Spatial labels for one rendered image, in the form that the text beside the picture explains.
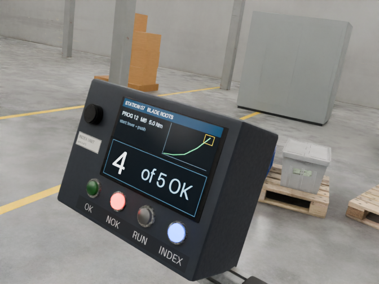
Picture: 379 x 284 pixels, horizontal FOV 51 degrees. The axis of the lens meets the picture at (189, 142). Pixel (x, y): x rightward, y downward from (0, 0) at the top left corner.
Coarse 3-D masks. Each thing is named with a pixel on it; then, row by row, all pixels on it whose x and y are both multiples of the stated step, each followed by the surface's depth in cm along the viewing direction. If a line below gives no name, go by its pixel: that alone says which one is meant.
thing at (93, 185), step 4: (92, 180) 54; (96, 180) 53; (88, 184) 53; (92, 184) 53; (96, 184) 53; (100, 184) 53; (88, 188) 53; (92, 188) 53; (96, 188) 53; (100, 188) 53; (88, 192) 53; (92, 192) 53; (96, 192) 53; (100, 192) 53; (92, 196) 53; (96, 196) 53
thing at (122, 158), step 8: (112, 144) 53; (120, 144) 52; (128, 144) 51; (112, 152) 52; (120, 152) 52; (128, 152) 51; (136, 152) 50; (112, 160) 52; (120, 160) 51; (128, 160) 51; (104, 168) 53; (112, 168) 52; (120, 168) 51; (128, 168) 50; (112, 176) 52; (120, 176) 51; (128, 176) 50
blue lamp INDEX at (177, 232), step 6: (174, 222) 45; (180, 222) 45; (168, 228) 46; (174, 228) 44; (180, 228) 44; (186, 228) 44; (168, 234) 45; (174, 234) 44; (180, 234) 44; (186, 234) 44; (174, 240) 44; (180, 240) 44
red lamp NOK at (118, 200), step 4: (116, 192) 51; (120, 192) 50; (112, 196) 51; (116, 196) 50; (120, 196) 50; (124, 196) 50; (112, 200) 50; (116, 200) 50; (120, 200) 50; (124, 200) 50; (112, 204) 50; (116, 204) 50; (120, 204) 50; (124, 204) 50; (112, 208) 51; (116, 208) 50; (120, 208) 50; (124, 208) 50
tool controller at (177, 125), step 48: (96, 96) 56; (144, 96) 51; (96, 144) 55; (144, 144) 49; (192, 144) 45; (240, 144) 43; (144, 192) 48; (192, 192) 45; (240, 192) 47; (144, 240) 48; (192, 240) 44; (240, 240) 50
